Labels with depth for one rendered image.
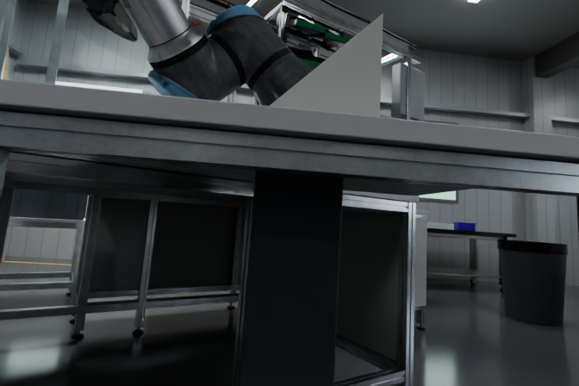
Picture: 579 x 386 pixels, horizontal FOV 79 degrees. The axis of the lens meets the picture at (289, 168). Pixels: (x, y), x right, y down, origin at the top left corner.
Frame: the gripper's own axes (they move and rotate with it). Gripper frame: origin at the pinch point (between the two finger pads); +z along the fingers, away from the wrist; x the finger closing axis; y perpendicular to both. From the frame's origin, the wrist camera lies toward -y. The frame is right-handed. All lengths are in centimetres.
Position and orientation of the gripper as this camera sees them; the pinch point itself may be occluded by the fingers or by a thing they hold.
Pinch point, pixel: (131, 35)
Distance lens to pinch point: 102.9
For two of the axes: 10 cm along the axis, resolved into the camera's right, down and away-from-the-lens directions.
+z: 6.2, 7.6, 1.9
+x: -7.6, 6.4, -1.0
